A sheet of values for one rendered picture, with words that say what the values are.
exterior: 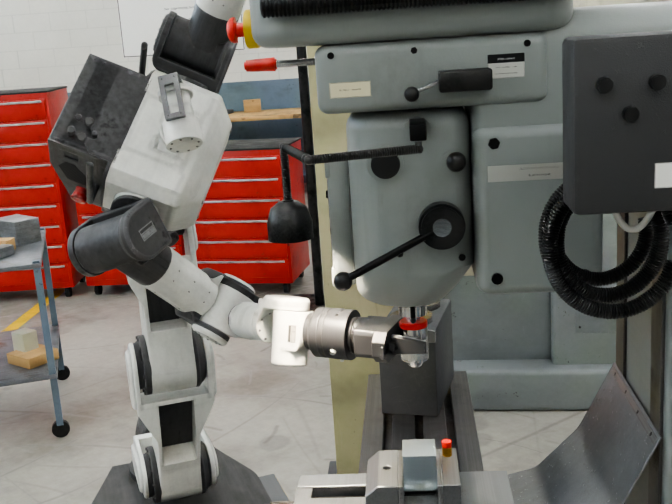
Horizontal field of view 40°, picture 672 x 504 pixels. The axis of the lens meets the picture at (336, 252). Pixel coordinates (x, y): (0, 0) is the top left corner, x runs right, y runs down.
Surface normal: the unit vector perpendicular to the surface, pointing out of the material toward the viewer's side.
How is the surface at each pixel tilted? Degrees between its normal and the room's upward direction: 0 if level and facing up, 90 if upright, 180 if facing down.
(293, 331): 75
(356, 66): 90
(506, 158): 90
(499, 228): 90
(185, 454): 28
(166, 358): 81
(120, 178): 96
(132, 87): 59
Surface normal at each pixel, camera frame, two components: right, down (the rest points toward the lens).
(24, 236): 0.76, 0.11
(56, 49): -0.07, 0.25
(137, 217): 0.85, -0.23
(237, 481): -0.07, -0.97
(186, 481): 0.32, 0.44
